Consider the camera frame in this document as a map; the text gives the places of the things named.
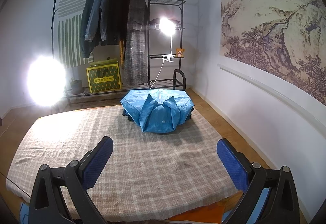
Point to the blue denim hanging jacket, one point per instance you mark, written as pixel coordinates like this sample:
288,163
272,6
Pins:
97,25

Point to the small teddy bear toy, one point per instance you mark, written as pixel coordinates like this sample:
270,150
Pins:
179,53

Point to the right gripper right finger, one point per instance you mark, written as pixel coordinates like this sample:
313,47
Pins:
236,164

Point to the small dark potted plant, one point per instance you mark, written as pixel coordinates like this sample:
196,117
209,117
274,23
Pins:
76,86

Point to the green striped wall poster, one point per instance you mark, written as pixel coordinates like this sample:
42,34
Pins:
69,16

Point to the black hanging coat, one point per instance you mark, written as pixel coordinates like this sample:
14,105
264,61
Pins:
117,22

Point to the orange sheet under cover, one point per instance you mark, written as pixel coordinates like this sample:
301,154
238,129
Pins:
205,214

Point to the yellow green storage box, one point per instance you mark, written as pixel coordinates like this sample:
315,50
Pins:
104,76

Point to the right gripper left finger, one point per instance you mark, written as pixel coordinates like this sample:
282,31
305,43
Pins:
93,162

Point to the white clip-on lamp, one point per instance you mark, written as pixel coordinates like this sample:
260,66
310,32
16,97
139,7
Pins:
168,28

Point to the beige plaid bed cover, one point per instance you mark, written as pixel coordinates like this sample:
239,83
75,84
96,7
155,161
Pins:
148,176

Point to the black metal clothes rack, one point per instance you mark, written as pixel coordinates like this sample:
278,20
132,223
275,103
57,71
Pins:
154,50

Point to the light blue work coat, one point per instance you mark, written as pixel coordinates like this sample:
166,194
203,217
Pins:
157,111

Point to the landscape painting wall mural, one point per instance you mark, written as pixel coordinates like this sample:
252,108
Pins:
285,38

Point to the bright round studio light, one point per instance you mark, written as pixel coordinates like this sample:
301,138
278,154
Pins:
45,81

